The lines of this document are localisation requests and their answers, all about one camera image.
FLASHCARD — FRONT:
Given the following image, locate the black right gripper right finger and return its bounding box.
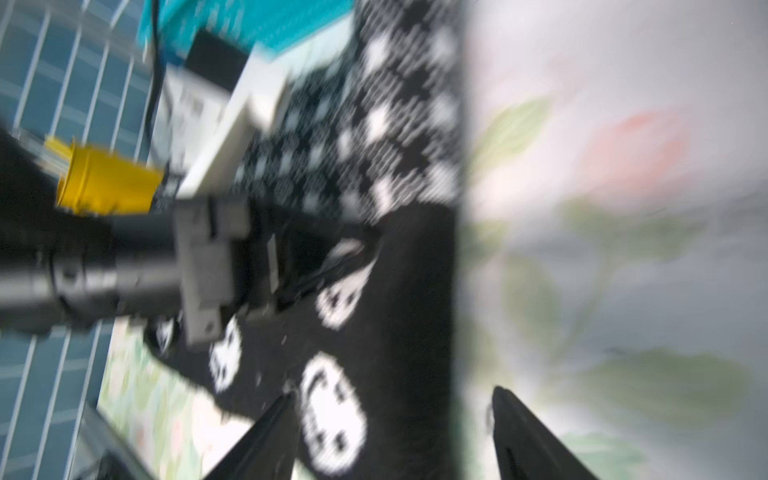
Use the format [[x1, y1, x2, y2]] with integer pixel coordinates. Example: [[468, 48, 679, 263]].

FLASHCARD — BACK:
[[491, 386, 597, 480]]

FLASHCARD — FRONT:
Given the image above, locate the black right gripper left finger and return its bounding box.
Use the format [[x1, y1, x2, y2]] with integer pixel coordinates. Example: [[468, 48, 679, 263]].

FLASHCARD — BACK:
[[204, 393, 299, 480]]

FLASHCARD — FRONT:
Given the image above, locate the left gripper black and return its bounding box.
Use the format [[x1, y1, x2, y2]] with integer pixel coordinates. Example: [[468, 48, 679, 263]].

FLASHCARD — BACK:
[[172, 196, 381, 348]]

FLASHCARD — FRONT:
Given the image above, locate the black white smiley scarf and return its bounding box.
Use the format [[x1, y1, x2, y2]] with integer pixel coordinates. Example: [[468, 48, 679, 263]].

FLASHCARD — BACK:
[[143, 1, 463, 479]]

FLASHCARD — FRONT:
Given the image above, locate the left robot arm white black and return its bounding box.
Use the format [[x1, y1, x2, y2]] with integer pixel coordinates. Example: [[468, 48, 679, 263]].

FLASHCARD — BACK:
[[1, 133, 380, 350]]

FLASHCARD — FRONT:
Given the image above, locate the teal plastic mesh basket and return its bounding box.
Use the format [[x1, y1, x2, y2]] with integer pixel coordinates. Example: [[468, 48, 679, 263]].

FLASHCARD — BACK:
[[157, 0, 354, 59]]

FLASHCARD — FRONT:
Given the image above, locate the yellow pencil cup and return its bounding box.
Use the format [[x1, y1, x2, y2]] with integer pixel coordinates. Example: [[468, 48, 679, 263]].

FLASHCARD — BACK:
[[44, 136, 164, 216]]

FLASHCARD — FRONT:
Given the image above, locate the floral table mat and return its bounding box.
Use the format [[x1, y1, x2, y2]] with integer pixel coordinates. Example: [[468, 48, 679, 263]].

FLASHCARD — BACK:
[[98, 1, 767, 479]]

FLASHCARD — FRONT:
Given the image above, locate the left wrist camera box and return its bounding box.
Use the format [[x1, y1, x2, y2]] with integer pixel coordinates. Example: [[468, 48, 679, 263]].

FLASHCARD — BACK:
[[149, 29, 292, 199]]

